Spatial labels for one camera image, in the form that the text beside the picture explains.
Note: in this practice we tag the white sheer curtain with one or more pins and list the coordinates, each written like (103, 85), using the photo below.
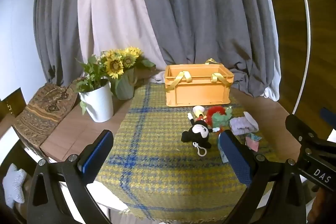
(273, 77)

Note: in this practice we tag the brown patterned cushion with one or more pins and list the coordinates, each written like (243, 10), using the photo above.
(44, 108)

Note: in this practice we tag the yellow blue plaid blanket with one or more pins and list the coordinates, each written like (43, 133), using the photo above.
(157, 161)

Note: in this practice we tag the grey curtain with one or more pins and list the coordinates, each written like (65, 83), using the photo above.
(204, 8)

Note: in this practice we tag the black mouse plush toy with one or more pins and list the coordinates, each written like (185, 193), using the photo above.
(197, 132)

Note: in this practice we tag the white flower pot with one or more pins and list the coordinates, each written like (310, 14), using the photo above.
(98, 103)

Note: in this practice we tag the sunflower bouquet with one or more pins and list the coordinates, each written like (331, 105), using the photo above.
(118, 66)

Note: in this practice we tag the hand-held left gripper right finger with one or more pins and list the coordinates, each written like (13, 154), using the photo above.
(236, 158)

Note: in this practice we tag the green and red plush toy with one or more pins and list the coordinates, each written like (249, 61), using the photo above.
(219, 117)

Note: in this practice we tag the white folded cloth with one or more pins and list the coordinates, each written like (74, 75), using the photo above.
(240, 125)

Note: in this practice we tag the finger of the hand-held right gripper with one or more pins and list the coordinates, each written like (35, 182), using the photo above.
(328, 116)
(312, 153)

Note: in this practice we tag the green leafy plant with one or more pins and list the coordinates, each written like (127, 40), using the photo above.
(92, 74)

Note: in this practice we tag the pale pink curtain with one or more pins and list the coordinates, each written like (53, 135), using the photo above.
(115, 16)

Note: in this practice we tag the white star cushion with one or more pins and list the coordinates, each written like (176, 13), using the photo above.
(14, 184)

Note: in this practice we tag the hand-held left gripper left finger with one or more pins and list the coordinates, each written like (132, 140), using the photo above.
(97, 150)

